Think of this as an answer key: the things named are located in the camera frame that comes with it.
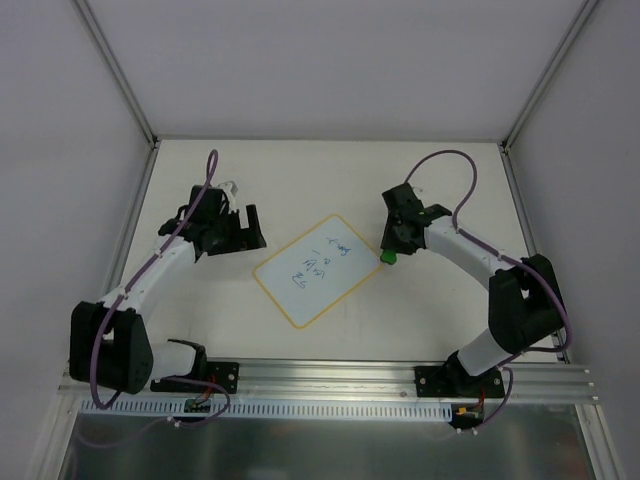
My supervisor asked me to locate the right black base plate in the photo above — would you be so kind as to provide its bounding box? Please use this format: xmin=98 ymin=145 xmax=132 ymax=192
xmin=413 ymin=365 xmax=506 ymax=399

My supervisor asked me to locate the aluminium mounting rail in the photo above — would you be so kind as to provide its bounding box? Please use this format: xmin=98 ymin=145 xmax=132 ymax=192
xmin=57 ymin=354 xmax=599 ymax=404

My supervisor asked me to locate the right aluminium frame post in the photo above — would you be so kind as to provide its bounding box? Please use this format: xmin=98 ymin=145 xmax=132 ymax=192
xmin=501 ymin=0 xmax=601 ymax=153

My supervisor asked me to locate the white slotted cable duct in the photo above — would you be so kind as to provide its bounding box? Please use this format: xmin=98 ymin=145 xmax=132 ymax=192
xmin=105 ymin=397 xmax=453 ymax=423

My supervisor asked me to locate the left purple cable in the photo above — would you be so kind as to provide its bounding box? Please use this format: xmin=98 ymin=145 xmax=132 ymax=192
xmin=74 ymin=148 xmax=239 ymax=449

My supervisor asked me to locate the purple cable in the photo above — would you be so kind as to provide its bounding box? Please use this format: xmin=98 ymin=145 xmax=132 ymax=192
xmin=403 ymin=149 xmax=572 ymax=354
xmin=74 ymin=148 xmax=239 ymax=449

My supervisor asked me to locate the left aluminium frame post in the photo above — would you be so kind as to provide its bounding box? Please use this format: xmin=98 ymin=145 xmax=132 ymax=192
xmin=70 ymin=0 xmax=158 ymax=148

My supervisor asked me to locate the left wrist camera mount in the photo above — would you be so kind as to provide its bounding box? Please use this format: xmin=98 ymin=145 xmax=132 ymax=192
xmin=217 ymin=181 xmax=238 ymax=212

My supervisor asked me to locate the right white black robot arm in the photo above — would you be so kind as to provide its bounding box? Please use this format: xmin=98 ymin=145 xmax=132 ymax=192
xmin=380 ymin=182 xmax=567 ymax=396

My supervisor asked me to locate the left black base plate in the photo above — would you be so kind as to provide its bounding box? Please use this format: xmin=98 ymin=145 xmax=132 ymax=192
xmin=150 ymin=359 xmax=240 ymax=395

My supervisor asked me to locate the yellow framed whiteboard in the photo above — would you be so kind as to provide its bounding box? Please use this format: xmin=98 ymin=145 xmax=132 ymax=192
xmin=253 ymin=214 xmax=382 ymax=330

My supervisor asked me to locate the green whiteboard eraser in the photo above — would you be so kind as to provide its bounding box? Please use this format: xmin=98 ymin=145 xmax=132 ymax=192
xmin=380 ymin=249 xmax=397 ymax=265

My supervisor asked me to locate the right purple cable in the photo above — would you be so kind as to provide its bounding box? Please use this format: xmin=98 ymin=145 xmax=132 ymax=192
xmin=403 ymin=149 xmax=572 ymax=354

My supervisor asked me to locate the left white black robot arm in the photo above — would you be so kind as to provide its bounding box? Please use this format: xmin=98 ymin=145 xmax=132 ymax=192
xmin=68 ymin=181 xmax=266 ymax=394

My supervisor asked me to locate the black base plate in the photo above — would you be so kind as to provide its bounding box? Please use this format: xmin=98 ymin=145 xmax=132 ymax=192
xmin=150 ymin=359 xmax=240 ymax=395
xmin=413 ymin=365 xmax=506 ymax=399

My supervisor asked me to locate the aluminium frame post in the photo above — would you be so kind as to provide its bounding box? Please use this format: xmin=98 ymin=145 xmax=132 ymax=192
xmin=501 ymin=0 xmax=601 ymax=153
xmin=70 ymin=0 xmax=158 ymax=148

